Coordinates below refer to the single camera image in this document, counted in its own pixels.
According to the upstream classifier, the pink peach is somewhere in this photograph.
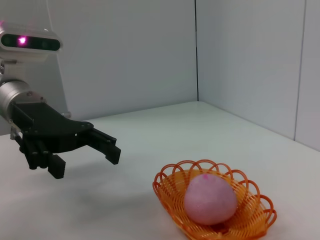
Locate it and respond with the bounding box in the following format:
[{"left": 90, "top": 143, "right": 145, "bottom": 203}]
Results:
[{"left": 183, "top": 174, "right": 238, "bottom": 225}]

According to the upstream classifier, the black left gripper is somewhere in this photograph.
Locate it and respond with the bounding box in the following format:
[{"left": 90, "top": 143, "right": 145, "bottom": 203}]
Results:
[{"left": 11, "top": 101, "right": 122, "bottom": 180}]

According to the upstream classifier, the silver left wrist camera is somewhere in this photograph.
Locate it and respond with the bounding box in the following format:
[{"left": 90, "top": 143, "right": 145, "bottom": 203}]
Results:
[{"left": 0, "top": 21, "right": 63, "bottom": 81}]

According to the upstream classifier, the orange plastic wire basket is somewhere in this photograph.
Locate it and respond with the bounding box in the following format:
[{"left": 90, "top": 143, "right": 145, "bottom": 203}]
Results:
[{"left": 152, "top": 158, "right": 278, "bottom": 240}]

